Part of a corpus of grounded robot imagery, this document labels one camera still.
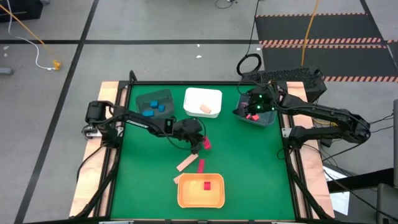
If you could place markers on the grey cabinet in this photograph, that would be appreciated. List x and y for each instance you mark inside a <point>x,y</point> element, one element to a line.
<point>387,202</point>

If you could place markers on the black perforated computer case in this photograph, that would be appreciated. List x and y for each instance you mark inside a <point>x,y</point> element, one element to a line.
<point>286,74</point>

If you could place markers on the dark green plastic bin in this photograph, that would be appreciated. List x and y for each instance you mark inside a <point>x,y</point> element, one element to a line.
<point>146,96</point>

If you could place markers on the black striped floor mat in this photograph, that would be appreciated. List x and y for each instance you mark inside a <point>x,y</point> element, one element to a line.
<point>326,28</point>

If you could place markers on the green table mat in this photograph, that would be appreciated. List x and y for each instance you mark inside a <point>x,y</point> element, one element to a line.
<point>248,174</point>

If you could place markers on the white plastic bin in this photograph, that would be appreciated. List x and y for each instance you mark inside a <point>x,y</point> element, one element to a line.
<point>199,98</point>

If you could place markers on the long red block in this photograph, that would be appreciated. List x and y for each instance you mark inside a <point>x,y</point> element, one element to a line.
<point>201,166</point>

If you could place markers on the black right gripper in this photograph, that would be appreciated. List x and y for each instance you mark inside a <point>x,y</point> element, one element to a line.
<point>264,101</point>

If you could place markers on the long wooden block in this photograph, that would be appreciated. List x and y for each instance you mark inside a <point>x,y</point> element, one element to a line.
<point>187,162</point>

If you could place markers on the blue-grey plastic bin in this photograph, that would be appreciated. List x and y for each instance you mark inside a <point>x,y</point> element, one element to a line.
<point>267,119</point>

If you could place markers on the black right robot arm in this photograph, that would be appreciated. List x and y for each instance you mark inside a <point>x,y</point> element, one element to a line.
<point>329,116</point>

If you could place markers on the wooden side board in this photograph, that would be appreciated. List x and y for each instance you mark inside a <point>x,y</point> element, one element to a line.
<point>93,174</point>
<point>314,168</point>

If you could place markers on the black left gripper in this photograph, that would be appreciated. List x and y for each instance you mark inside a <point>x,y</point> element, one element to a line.
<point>189,129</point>

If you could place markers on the black table frame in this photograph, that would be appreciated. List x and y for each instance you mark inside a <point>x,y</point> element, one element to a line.
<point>199,82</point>

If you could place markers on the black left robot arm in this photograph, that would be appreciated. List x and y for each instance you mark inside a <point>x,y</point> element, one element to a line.
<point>136,119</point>

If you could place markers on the blue block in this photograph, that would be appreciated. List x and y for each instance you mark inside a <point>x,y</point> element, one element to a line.
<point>154,104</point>
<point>148,113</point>
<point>161,108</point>

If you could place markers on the orange plastic bin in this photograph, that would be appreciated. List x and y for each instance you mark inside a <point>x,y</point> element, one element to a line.
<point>192,196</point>

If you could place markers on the black box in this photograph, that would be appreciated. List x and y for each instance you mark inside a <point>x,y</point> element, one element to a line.
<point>18,9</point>

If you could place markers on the white paper sheet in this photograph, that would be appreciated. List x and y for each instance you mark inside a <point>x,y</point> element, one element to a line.
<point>340,202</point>

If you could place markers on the short wooden block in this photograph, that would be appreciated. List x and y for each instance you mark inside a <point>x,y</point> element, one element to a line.
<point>177,179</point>
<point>205,108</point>

